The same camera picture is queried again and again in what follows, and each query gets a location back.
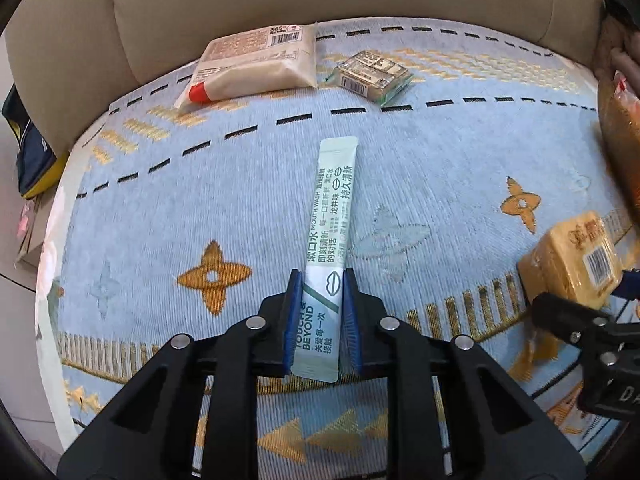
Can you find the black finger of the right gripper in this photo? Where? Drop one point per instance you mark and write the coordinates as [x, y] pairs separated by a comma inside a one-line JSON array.
[[569, 322]]

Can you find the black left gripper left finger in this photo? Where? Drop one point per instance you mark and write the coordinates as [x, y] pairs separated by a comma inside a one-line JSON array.
[[191, 411]]

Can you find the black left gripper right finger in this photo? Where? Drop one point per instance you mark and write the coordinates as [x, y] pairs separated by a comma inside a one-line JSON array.
[[452, 411]]

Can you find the orange boxed snack packet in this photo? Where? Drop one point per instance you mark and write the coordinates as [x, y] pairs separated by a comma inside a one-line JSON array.
[[575, 260]]

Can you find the white mouthwash stick sachet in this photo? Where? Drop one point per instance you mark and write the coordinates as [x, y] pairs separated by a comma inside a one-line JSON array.
[[318, 336]]

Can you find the red rice crust snack bag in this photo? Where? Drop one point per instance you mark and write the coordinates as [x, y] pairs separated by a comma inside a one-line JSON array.
[[619, 120]]

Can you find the woven golden basket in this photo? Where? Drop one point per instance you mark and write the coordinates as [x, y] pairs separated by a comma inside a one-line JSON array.
[[617, 49]]

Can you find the dark blue yellow bag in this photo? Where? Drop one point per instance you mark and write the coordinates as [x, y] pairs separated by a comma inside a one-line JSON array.
[[37, 167]]

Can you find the clear green biscuit packet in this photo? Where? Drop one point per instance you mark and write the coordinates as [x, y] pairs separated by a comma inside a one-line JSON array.
[[372, 76]]

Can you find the large beige snack package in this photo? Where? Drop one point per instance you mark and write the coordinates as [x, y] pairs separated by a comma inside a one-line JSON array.
[[267, 59]]

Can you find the beige sofa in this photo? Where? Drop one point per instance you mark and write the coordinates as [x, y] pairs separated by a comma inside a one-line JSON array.
[[71, 58]]

